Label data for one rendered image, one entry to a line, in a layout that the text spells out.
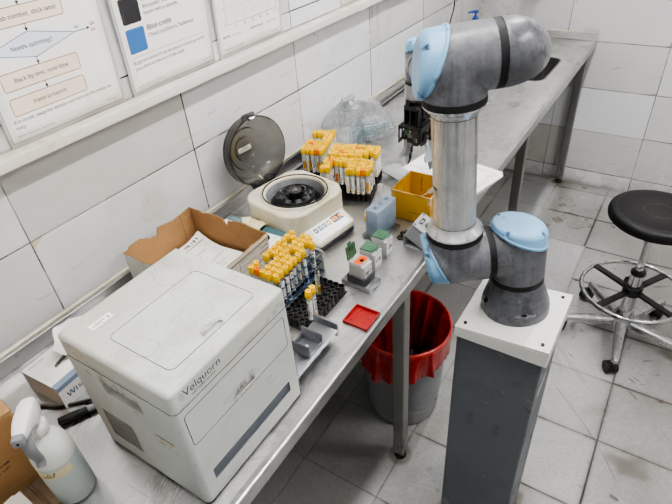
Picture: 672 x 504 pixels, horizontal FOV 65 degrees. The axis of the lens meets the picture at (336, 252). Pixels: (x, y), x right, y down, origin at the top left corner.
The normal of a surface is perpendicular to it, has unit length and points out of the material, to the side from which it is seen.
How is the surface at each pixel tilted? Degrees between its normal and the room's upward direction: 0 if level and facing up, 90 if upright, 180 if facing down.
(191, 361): 0
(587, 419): 0
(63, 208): 90
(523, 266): 88
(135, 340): 0
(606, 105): 90
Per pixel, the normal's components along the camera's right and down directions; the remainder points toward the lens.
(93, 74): 0.86, 0.33
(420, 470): -0.07, -0.80
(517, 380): -0.54, 0.53
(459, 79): 0.02, 0.60
